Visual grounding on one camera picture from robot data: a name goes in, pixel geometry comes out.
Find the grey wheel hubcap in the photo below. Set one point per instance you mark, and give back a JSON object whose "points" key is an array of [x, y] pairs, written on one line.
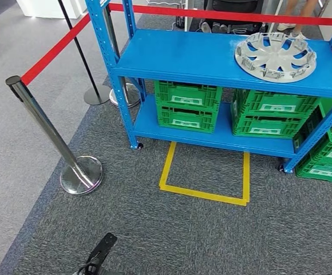
{"points": [[274, 59]]}

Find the person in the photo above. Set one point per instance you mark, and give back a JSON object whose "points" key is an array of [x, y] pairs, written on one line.
{"points": [[296, 22]]}

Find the white cabinet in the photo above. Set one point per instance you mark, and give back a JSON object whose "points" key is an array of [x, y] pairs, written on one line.
{"points": [[330, 7]]}

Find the chrome stanchion post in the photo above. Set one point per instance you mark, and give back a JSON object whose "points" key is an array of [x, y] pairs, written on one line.
{"points": [[80, 176], [128, 96]]}

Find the white platform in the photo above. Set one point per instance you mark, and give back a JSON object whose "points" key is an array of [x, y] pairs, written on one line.
{"points": [[48, 7]]}

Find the black router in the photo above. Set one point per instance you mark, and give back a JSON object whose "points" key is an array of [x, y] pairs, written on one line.
{"points": [[179, 22]]}

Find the thin black pole stand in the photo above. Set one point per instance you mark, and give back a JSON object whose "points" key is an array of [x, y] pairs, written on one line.
{"points": [[97, 95]]}

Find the black office chair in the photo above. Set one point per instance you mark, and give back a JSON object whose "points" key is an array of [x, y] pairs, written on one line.
{"points": [[231, 4]]}

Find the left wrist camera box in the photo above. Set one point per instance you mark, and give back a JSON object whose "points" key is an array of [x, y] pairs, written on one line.
{"points": [[103, 248]]}

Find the blue metal shelf rack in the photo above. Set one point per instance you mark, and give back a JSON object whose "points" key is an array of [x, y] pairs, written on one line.
{"points": [[211, 60]]}

